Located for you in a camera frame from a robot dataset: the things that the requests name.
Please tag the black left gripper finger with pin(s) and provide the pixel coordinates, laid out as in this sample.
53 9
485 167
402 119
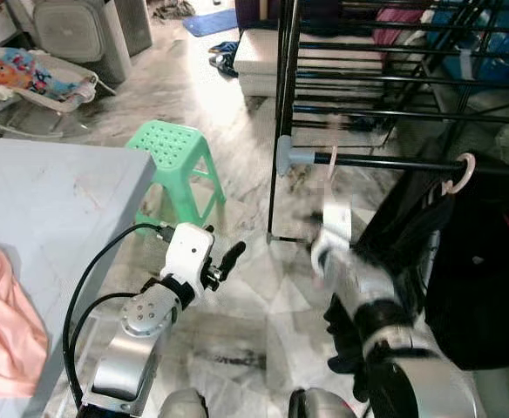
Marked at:
234 255

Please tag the salmon pink garment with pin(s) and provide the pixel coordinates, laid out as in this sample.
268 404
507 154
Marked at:
6 331

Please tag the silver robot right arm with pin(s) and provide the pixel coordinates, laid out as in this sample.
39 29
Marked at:
368 283

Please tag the green plastic stool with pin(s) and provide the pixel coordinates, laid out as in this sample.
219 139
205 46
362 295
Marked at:
167 144

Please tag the grey robot left leg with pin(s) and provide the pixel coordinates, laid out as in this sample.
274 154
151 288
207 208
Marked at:
183 405

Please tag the grey robot leg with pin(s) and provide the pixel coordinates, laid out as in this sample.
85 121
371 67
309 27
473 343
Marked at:
320 405
183 405

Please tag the grey robot right leg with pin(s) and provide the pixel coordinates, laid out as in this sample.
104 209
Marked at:
320 405

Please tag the grey folding table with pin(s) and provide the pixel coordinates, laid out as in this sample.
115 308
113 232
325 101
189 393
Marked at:
54 200

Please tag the black metal drying rack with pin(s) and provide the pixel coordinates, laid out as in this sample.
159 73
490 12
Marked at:
394 163

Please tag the white low bench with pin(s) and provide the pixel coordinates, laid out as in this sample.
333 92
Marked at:
259 61

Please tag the dark sandals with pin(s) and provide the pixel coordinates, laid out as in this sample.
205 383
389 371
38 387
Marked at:
223 59

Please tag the blue floor mat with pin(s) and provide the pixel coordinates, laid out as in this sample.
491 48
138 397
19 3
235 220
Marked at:
209 23

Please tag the purple bag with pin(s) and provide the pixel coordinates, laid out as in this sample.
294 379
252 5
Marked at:
256 13

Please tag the black garment with red print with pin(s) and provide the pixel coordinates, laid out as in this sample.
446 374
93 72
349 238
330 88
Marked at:
481 287

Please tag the grey box appliance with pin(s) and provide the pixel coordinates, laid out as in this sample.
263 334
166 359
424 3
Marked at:
80 39

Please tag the colourful baby bouncer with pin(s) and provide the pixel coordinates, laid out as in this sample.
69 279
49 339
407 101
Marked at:
28 74

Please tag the magenta garment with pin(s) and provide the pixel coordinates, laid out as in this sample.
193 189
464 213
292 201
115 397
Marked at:
398 26

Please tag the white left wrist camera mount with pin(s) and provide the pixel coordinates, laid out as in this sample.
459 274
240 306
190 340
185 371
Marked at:
187 252

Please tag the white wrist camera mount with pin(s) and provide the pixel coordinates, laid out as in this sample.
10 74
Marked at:
187 252
335 226

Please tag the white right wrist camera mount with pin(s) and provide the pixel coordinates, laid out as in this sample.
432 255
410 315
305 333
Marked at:
335 226

